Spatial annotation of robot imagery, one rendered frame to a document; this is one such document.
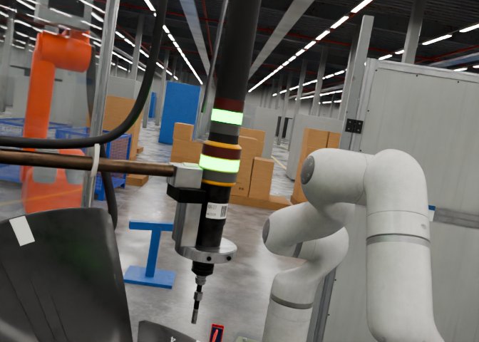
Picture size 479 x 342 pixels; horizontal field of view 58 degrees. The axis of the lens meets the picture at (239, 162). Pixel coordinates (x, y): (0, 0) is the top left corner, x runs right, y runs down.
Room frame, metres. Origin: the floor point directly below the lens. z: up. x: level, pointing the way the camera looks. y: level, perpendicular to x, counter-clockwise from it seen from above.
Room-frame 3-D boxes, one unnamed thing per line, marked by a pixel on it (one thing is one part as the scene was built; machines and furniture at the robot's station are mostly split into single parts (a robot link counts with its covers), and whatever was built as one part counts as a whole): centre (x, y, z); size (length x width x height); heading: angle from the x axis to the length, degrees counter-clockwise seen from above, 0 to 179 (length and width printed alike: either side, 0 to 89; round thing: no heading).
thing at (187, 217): (0.48, 0.03, 1.50); 0.09 x 0.07 x 0.10; 120
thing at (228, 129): (0.48, 0.02, 1.59); 0.03 x 0.03 x 0.01
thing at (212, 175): (0.48, 0.02, 1.54); 0.04 x 0.04 x 0.01
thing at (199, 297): (0.48, 0.02, 1.39); 0.01 x 0.01 x 0.05
